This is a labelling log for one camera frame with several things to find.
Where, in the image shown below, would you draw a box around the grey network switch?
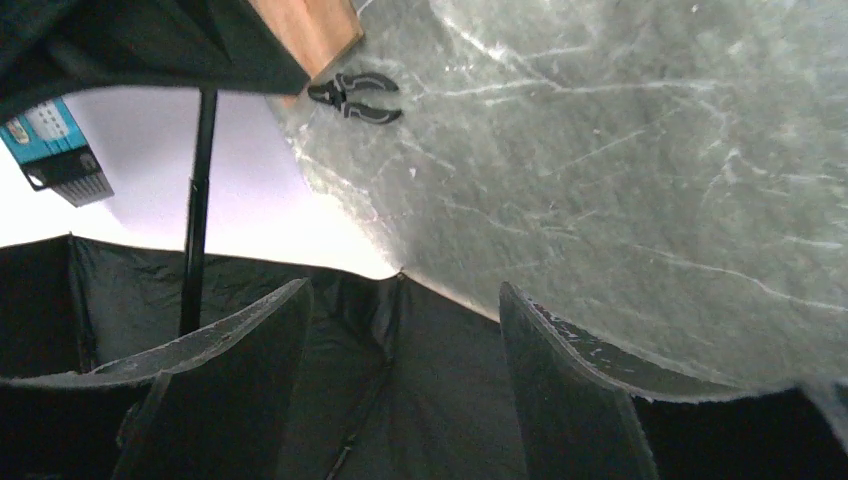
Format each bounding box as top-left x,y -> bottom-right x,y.
1,97 -> 114,208

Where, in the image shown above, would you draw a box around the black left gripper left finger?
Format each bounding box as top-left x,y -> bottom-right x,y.
1,279 -> 313,479

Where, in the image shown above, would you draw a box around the wooden board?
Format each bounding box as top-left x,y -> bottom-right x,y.
250,0 -> 364,83

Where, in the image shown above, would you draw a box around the beige folding umbrella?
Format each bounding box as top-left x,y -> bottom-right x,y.
0,0 -> 848,480

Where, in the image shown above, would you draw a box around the black pliers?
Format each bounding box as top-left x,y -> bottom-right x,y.
307,71 -> 404,126

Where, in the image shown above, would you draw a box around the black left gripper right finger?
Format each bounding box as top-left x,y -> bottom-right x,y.
499,283 -> 847,479

